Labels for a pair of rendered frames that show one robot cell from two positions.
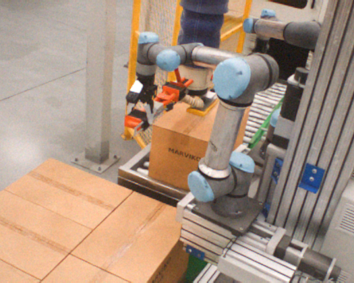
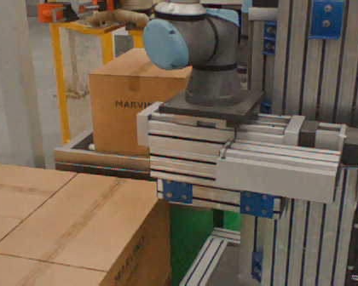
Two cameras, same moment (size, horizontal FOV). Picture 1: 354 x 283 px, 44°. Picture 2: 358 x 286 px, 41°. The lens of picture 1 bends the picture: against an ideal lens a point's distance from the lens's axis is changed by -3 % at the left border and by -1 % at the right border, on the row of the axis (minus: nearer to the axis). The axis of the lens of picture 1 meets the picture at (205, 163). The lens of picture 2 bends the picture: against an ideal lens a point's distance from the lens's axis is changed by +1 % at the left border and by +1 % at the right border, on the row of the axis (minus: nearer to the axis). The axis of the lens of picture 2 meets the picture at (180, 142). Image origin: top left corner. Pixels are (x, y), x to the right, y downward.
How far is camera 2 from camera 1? 0.75 m
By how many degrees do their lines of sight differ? 11
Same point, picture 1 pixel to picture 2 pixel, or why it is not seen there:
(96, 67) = (9, 57)
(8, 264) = not seen: outside the picture
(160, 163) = (107, 127)
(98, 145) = (30, 160)
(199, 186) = (163, 38)
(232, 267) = (239, 170)
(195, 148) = (151, 91)
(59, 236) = not seen: outside the picture
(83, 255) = (11, 248)
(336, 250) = not seen: outside the picture
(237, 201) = (224, 76)
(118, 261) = (66, 247)
